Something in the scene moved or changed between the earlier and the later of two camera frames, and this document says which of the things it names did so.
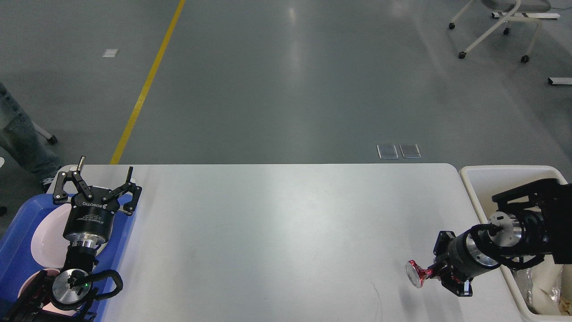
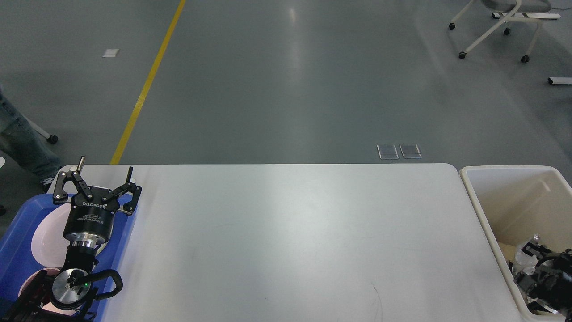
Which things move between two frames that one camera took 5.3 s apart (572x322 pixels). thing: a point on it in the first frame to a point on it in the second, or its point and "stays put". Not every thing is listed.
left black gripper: [88, 222] stays put
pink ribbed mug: [36, 289] stays put
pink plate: [48, 246] stays put
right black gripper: [464, 257] to [550, 282]
